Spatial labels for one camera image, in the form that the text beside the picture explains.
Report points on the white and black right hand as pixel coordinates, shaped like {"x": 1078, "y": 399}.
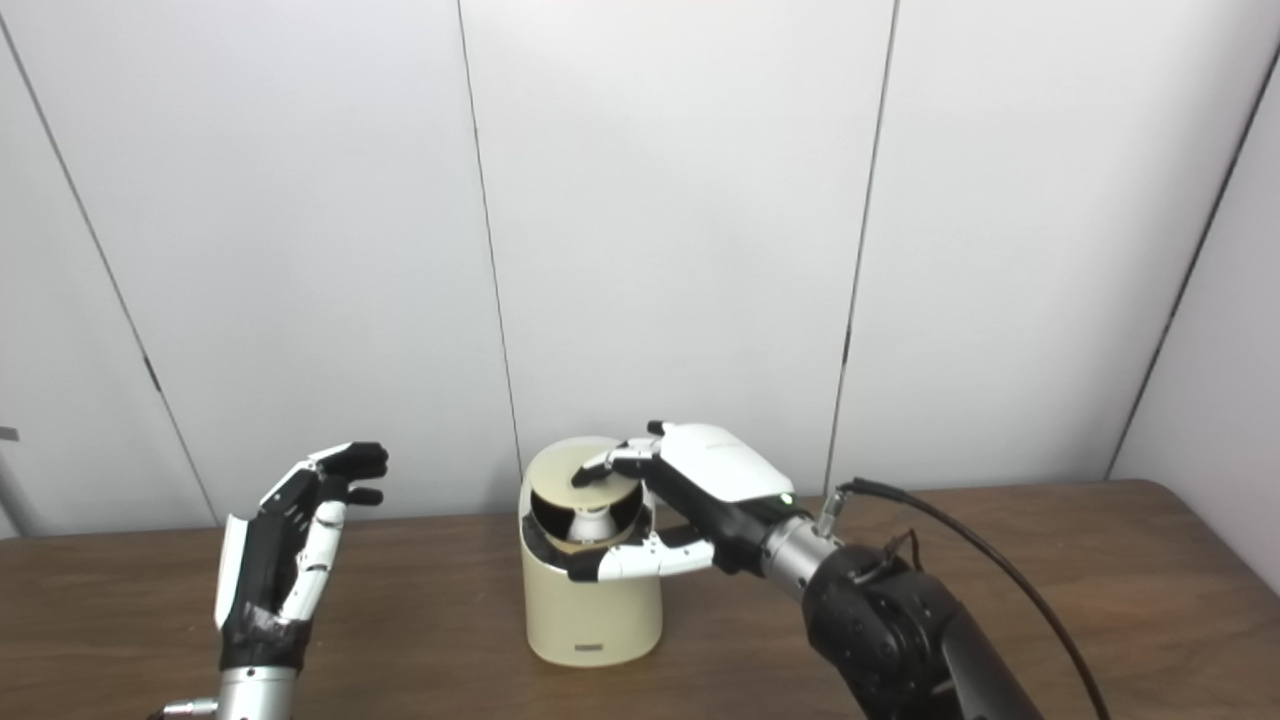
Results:
{"x": 720, "y": 470}

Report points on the cream-colored bin body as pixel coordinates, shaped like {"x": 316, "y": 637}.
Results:
{"x": 590, "y": 610}

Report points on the cream-colored round bin lid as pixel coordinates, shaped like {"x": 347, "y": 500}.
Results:
{"x": 560, "y": 462}

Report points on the white and black left hand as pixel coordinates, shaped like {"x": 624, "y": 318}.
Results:
{"x": 260, "y": 580}

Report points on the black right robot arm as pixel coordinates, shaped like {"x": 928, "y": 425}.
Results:
{"x": 890, "y": 630}

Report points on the small white plastic bottle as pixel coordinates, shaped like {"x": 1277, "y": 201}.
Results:
{"x": 592, "y": 522}

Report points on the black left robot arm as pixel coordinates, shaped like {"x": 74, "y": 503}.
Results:
{"x": 255, "y": 695}

